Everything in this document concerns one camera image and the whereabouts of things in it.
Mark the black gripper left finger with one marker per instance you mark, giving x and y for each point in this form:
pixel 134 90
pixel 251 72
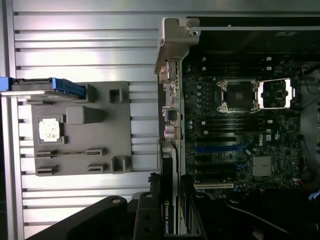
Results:
pixel 147 220

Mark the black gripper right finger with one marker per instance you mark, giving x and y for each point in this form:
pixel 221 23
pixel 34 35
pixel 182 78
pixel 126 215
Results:
pixel 200 220

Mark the white expansion slot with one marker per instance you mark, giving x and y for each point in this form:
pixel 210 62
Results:
pixel 212 186

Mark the blue expansion slot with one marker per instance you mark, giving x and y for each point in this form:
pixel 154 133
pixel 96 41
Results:
pixel 215 149

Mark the silver chipset heat sink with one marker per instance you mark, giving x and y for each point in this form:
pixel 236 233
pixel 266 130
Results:
pixel 262 166

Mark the black RAM slot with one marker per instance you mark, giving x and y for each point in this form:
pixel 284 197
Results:
pixel 235 121
pixel 235 63
pixel 235 134
pixel 235 68
pixel 235 59
pixel 235 125
pixel 235 72
pixel 235 130

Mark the grey plastic parts rack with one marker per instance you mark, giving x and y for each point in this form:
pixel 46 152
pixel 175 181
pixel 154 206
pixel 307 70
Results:
pixel 100 125

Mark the green Dell motherboard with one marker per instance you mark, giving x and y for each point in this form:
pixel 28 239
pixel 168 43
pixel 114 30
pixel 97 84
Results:
pixel 275 140

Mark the CPU socket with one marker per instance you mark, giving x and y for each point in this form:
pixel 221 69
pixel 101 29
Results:
pixel 237 96

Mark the silver CPU chip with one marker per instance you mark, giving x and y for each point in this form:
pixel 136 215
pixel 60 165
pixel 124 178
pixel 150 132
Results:
pixel 50 130

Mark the silver socket cover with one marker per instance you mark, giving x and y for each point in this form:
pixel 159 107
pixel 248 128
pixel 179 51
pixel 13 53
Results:
pixel 287 95

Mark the hard disk in blue caddy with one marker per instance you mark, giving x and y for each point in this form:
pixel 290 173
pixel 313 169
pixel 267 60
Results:
pixel 32 83

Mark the open black PC case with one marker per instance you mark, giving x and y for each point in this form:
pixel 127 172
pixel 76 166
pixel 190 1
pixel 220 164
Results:
pixel 250 28

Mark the grey corner fixture bracket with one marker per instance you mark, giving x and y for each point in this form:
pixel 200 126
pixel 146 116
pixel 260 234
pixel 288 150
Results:
pixel 172 37

